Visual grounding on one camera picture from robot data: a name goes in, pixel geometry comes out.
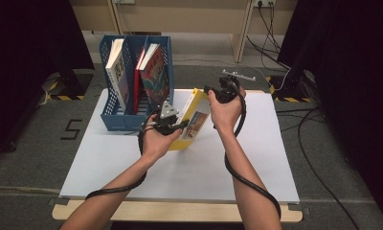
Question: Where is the black power cables bundle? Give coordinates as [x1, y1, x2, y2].
[246, 1, 291, 71]

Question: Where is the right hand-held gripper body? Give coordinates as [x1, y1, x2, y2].
[212, 69, 257, 104]

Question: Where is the black curtain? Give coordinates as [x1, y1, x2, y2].
[277, 0, 383, 221]
[0, 0, 95, 159]

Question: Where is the red illustrated book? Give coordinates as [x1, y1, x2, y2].
[132, 47, 148, 115]

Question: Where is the right hand-held gripper black cable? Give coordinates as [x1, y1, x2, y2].
[223, 80, 282, 219]

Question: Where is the dark teal illustrated book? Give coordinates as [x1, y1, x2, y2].
[138, 42, 170, 111]

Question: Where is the white board sheet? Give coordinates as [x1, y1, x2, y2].
[58, 88, 301, 205]

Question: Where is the yellow book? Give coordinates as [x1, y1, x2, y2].
[168, 87, 212, 151]

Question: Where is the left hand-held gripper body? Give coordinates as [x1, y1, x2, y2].
[152, 100, 181, 135]

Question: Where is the thin white floor cable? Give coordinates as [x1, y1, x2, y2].
[173, 57, 293, 94]

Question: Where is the white picture grid book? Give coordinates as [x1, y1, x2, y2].
[104, 37, 130, 111]

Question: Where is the black stand base hazard tape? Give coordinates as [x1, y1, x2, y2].
[44, 68, 95, 102]
[265, 71, 313, 104]

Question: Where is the person's right hand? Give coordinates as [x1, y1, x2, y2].
[208, 89, 247, 132]

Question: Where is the white wall power socket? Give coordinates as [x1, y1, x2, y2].
[254, 0, 277, 8]

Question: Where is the person's left hand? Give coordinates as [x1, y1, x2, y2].
[141, 115, 183, 162]

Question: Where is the beige office desk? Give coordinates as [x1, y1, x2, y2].
[68, 0, 299, 64]

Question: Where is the blue plastic file rack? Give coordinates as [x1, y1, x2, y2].
[99, 34, 175, 133]

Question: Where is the long black floor cable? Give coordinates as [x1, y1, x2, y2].
[275, 106, 361, 230]

